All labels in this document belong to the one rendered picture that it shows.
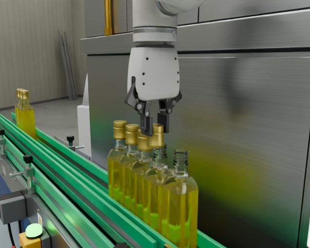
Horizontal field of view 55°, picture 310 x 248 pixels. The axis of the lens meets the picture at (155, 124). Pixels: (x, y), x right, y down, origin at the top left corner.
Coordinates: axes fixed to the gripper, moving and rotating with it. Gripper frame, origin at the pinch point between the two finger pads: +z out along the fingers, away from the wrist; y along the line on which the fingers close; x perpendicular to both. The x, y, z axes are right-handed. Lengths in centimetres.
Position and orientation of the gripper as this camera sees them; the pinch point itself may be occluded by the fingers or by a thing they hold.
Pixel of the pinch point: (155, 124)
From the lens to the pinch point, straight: 60.5
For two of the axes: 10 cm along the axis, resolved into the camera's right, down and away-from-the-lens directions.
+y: -8.0, 1.3, -5.8
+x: 5.9, 1.7, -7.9
